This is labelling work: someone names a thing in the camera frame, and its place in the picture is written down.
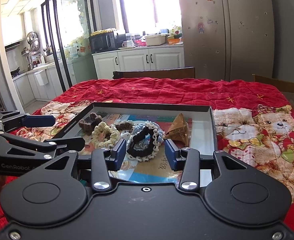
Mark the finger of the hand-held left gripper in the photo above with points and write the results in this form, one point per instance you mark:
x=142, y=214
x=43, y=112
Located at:
x=61, y=145
x=39, y=121

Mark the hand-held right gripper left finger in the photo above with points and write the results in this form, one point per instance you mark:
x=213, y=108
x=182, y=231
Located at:
x=119, y=155

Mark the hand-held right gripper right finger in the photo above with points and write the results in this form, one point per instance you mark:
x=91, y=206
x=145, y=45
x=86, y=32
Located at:
x=172, y=156

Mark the small white hair clip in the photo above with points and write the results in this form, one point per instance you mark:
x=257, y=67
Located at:
x=125, y=137

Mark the black scrunchie with white lace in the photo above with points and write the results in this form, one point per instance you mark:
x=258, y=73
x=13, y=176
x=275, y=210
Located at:
x=142, y=153

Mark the gold foil packet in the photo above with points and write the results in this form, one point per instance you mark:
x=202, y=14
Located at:
x=178, y=130

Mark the cream knitted scrunchie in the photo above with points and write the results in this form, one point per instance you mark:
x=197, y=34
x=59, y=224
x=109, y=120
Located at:
x=101, y=133

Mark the brown fluffy hair claw clip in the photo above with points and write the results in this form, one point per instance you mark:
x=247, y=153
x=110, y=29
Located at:
x=86, y=127

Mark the brown scrunchie with white lace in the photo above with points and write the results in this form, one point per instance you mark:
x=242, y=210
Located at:
x=126, y=125

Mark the light blue knitted scrunchie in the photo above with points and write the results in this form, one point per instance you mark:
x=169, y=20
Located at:
x=138, y=130

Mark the black shallow cardboard box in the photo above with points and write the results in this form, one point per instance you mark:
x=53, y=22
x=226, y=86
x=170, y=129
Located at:
x=204, y=130

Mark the printed paper sheet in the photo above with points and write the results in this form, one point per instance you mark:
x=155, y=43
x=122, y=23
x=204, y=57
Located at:
x=149, y=170

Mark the kitchen counter with cabinets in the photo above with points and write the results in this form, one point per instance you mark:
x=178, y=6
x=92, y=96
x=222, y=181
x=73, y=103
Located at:
x=29, y=85

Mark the white hanging bin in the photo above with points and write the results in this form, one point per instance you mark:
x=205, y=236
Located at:
x=41, y=78

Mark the red printed blanket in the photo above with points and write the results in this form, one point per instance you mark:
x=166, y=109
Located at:
x=162, y=90

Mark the white kitchen cabinet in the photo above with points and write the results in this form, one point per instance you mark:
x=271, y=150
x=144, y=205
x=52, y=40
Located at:
x=136, y=60

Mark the black microwave oven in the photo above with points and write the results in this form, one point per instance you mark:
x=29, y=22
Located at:
x=103, y=42

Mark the yellow lace cover cloth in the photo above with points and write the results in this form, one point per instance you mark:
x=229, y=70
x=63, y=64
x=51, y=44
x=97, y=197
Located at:
x=103, y=32

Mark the white mug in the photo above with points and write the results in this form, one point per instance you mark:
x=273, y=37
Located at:
x=128, y=44

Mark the orange container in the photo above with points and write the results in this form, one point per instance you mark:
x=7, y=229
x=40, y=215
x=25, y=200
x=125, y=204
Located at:
x=174, y=40

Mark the white plastic basin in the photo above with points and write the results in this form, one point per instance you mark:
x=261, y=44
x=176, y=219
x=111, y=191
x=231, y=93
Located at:
x=155, y=40

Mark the silver double-door refrigerator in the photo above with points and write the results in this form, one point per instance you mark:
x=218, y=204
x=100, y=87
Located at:
x=224, y=42

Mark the cartoon girl fridge sticker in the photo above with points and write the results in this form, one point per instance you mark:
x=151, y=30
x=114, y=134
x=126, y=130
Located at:
x=201, y=27

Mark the bright window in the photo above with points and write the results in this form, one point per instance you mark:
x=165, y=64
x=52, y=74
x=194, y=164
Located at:
x=149, y=5

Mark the black sliding door frame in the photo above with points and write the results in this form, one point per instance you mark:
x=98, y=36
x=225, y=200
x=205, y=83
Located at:
x=59, y=42

